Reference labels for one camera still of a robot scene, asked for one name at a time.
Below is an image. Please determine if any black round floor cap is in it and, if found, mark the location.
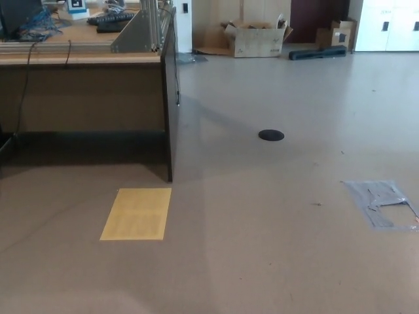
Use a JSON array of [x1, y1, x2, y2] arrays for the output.
[[258, 128, 285, 141]]

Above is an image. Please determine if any yellow paper sheet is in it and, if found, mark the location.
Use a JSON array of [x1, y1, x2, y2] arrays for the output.
[[99, 187, 172, 242]]

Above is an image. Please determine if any large open cardboard box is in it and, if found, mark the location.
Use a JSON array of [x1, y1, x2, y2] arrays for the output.
[[222, 18, 294, 59]]

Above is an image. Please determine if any wooden desk with dark panels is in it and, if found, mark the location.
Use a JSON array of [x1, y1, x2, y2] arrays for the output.
[[0, 6, 180, 183]]

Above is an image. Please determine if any long black foam case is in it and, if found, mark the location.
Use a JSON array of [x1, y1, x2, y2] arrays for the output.
[[287, 44, 348, 61]]

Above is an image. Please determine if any grey tape floor patch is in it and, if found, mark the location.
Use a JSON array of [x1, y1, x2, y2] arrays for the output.
[[340, 179, 419, 232]]

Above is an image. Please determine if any flat black device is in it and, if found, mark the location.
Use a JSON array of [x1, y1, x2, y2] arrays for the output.
[[96, 22, 127, 33]]

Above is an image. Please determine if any black keyboard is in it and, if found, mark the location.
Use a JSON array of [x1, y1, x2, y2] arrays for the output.
[[86, 12, 137, 26]]

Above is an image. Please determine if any dark maroon door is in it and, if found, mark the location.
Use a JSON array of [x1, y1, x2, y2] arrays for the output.
[[290, 0, 350, 44]]

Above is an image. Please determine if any small cardboard box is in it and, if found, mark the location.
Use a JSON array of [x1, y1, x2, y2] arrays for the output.
[[316, 18, 357, 52]]

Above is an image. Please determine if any white box with marker tag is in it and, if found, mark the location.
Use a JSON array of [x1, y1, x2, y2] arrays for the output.
[[67, 0, 90, 20]]

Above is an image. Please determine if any white locker cabinet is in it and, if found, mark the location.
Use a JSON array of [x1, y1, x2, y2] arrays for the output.
[[354, 0, 419, 52]]

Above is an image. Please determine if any black monitor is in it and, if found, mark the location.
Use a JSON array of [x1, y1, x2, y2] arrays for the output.
[[0, 0, 43, 40]]

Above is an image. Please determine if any thin black cable with plug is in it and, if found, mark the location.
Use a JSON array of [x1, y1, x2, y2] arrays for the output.
[[172, 12, 182, 106]]

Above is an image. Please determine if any white wall panel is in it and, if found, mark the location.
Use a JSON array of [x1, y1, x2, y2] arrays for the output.
[[175, 0, 193, 54]]

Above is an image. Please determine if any grey metal frame bracket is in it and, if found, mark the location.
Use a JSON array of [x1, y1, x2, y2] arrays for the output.
[[110, 0, 176, 53]]

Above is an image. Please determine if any aluminium extrusion rail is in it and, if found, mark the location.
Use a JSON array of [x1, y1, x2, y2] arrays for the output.
[[0, 41, 161, 54]]

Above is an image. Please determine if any long black hanging cable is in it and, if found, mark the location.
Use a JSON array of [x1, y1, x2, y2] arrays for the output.
[[12, 41, 37, 138]]

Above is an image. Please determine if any blue cable bundle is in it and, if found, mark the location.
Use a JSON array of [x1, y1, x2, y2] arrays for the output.
[[18, 6, 65, 42]]

